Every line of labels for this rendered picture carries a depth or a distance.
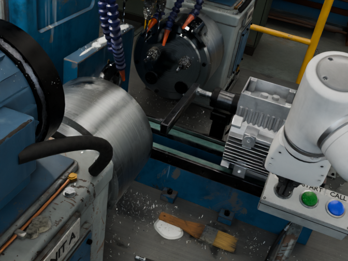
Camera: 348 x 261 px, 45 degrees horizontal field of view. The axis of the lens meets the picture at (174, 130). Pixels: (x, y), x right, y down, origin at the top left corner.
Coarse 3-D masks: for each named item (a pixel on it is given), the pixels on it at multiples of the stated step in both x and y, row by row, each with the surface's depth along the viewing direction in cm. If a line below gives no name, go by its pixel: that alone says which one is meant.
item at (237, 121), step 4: (236, 116) 97; (236, 120) 97; (240, 120) 97; (232, 124) 97; (236, 124) 97; (240, 124) 96; (220, 164) 104; (224, 164) 103; (228, 164) 103; (228, 168) 105
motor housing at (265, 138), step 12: (240, 132) 98; (264, 132) 97; (276, 132) 97; (228, 144) 99; (240, 144) 98; (264, 144) 95; (228, 156) 100; (240, 156) 99; (252, 156) 98; (264, 156) 97; (252, 168) 100; (264, 168) 98; (264, 180) 105
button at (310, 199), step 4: (304, 192) 81; (308, 192) 80; (312, 192) 81; (304, 196) 80; (308, 196) 80; (312, 196) 80; (316, 196) 80; (304, 200) 80; (308, 200) 80; (312, 200) 80; (316, 200) 80; (308, 204) 79; (312, 204) 79
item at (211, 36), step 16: (208, 16) 134; (144, 32) 126; (160, 32) 124; (176, 32) 122; (192, 32) 121; (208, 32) 127; (144, 48) 128; (160, 48) 126; (176, 48) 124; (192, 48) 122; (208, 48) 123; (144, 64) 131; (160, 64) 129; (176, 64) 127; (192, 64) 125; (208, 64) 124; (144, 80) 134; (160, 80) 131; (176, 80) 129; (192, 80) 127; (176, 96) 133
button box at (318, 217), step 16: (272, 176) 83; (272, 192) 81; (320, 192) 81; (272, 208) 82; (288, 208) 80; (304, 208) 79; (320, 208) 79; (304, 224) 82; (320, 224) 79; (336, 224) 78
